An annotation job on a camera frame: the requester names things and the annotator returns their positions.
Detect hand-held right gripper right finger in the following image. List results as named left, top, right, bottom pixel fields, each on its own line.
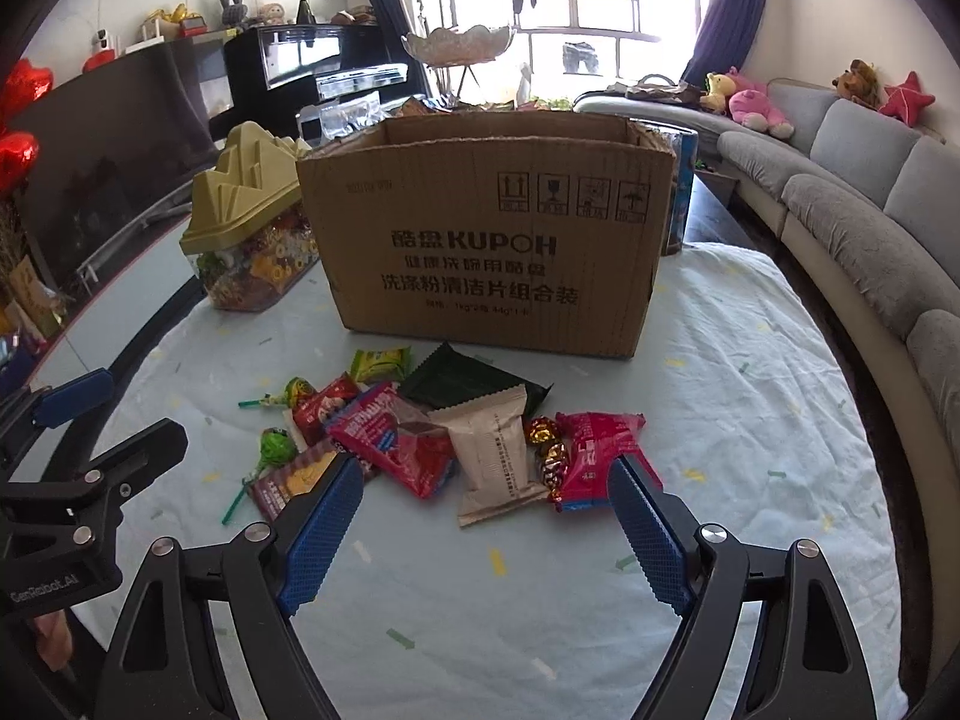
left=606, top=456, right=878, bottom=720

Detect yellow plush toy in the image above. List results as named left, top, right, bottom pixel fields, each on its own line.
left=701, top=71, right=740, bottom=115

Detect brown cardboard box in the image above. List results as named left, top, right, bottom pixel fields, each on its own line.
left=295, top=111, right=680, bottom=361

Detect blue printed box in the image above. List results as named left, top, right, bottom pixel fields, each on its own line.
left=660, top=124, right=700, bottom=256

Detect clear plastic bags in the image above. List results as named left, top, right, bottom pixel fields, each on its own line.
left=296, top=90, right=410, bottom=147

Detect red heart balloon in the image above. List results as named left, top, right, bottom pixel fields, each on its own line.
left=0, top=131, right=40, bottom=200
left=0, top=58, right=55, bottom=125

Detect green lollipop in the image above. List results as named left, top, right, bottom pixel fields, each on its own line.
left=222, top=427, right=299, bottom=524
left=238, top=377, right=320, bottom=415

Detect grey curved sofa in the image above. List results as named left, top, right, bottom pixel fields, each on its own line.
left=574, top=77, right=960, bottom=541

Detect pink-red snack packet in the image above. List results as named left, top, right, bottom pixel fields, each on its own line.
left=555, top=411, right=665, bottom=515

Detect brown lion plush toy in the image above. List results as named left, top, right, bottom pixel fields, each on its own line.
left=831, top=58, right=882, bottom=107

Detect small green snack packet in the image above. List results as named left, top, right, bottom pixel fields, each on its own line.
left=350, top=346, right=415, bottom=385

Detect candy jar with yellow-green lid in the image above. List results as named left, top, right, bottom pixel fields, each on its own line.
left=178, top=120, right=323, bottom=314

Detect red star pillow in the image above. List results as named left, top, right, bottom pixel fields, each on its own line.
left=879, top=71, right=937, bottom=127

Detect black television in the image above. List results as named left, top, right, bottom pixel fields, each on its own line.
left=7, top=37, right=233, bottom=293

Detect red and white toy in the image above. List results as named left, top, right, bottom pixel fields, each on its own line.
left=81, top=28, right=121, bottom=73

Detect person's left hand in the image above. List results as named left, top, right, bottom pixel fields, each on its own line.
left=34, top=606, right=76, bottom=673

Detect pink plush toy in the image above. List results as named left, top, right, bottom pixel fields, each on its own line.
left=727, top=67, right=794, bottom=140

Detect black piano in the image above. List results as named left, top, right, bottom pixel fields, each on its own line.
left=223, top=22, right=428, bottom=143

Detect glass fruit bowl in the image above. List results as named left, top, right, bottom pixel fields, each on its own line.
left=401, top=24, right=518, bottom=115

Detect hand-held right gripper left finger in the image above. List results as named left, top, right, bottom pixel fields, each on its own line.
left=94, top=452, right=368, bottom=720

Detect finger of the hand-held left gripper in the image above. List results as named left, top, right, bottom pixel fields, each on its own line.
left=0, top=418, right=190, bottom=554
left=0, top=367, right=118, bottom=460

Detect brown biscuit packet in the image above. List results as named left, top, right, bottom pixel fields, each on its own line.
left=249, top=441, right=376, bottom=522

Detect small red snack packet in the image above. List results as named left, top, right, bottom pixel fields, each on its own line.
left=291, top=371, right=362, bottom=447

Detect large red snack packet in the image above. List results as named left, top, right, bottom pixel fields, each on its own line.
left=326, top=382, right=458, bottom=500

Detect dark green wafer packet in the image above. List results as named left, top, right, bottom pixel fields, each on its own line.
left=397, top=341, right=554, bottom=417

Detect beige snack packet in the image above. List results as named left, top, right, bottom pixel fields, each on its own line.
left=429, top=384, right=552, bottom=530

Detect dark blue curtain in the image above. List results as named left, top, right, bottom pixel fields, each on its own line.
left=679, top=0, right=785, bottom=87
left=346, top=0, right=436, bottom=102

